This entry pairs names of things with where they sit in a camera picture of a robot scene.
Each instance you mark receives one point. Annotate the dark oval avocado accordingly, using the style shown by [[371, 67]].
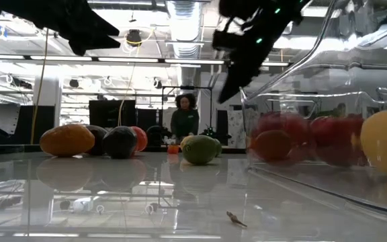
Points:
[[97, 138]]

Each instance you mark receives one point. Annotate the green lime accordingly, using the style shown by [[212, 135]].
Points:
[[199, 150]]

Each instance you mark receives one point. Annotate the black ceiling camera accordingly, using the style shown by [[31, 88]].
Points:
[[133, 37]]

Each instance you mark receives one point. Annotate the black office chair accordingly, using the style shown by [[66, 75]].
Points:
[[155, 134]]

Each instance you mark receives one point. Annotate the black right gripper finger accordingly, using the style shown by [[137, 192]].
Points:
[[244, 74]]

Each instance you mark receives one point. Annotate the orange-yellow oval fruit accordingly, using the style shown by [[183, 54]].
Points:
[[66, 140]]

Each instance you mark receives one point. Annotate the long led light bar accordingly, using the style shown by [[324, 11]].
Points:
[[129, 60]]

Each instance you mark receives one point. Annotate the black cabinet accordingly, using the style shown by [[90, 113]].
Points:
[[222, 122]]

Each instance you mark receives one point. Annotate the white poster board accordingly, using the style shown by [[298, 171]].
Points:
[[237, 126]]

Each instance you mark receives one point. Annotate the dark round avocado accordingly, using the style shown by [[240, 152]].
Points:
[[119, 142]]

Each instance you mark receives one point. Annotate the white building column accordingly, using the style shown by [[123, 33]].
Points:
[[49, 97]]

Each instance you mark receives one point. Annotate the person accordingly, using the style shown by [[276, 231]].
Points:
[[185, 122]]

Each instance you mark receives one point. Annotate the black computer monitor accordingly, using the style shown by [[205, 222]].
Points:
[[111, 112]]

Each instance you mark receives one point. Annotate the yellow lemon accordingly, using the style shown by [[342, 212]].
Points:
[[386, 141]]

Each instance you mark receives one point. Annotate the small orange fruit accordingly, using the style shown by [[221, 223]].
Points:
[[173, 149]]

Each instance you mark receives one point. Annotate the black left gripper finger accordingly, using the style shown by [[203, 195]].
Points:
[[89, 43], [96, 25]]

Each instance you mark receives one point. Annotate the silver ventilation duct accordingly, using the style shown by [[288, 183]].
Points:
[[185, 30]]

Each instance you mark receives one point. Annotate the black partition panel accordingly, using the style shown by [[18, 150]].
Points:
[[45, 124]]

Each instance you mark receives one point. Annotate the clear plastic basket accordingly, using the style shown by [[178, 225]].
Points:
[[314, 183]]

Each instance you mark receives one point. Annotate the small brown stem piece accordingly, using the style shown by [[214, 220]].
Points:
[[235, 219]]

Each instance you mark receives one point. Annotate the red apple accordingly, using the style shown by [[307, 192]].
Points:
[[287, 123]]

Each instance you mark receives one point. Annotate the yellow fruit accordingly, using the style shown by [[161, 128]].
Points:
[[184, 142]]

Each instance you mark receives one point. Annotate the orange-red round fruit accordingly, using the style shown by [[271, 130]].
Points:
[[141, 138]]

